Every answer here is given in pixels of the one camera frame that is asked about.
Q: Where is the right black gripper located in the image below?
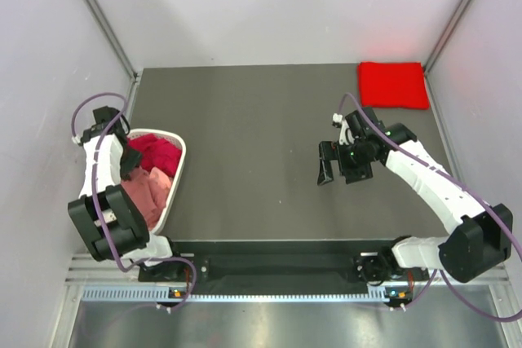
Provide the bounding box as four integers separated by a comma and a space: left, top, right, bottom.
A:
317, 139, 376, 186

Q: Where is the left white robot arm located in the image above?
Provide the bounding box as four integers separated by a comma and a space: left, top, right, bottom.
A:
68, 106, 185, 280

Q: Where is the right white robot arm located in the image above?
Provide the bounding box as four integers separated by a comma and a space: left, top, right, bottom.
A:
317, 107, 513, 283

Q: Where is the crimson crumpled t shirt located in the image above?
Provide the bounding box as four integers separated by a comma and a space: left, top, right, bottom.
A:
129, 134, 183, 178

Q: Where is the white plastic laundry basket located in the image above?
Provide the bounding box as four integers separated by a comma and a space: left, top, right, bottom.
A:
128, 128, 187, 235

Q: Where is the light pink t shirt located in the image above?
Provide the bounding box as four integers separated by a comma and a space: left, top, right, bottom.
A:
122, 167, 172, 231

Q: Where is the folded red t shirt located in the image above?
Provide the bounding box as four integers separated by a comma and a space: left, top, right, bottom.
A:
357, 62, 430, 110

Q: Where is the grey slotted cable duct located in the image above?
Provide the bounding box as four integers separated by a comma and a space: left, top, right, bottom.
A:
82, 286, 411, 304

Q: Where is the left aluminium frame post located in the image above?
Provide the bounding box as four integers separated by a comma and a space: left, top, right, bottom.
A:
83, 0, 138, 81

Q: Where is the aluminium frame post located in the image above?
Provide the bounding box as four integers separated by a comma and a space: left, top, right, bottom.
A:
422, 0, 474, 77
83, 0, 138, 81

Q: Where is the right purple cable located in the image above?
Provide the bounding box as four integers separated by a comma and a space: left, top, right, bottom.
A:
338, 92, 522, 323

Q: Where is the right aluminium frame post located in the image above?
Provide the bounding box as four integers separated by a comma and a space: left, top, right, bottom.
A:
422, 0, 474, 77

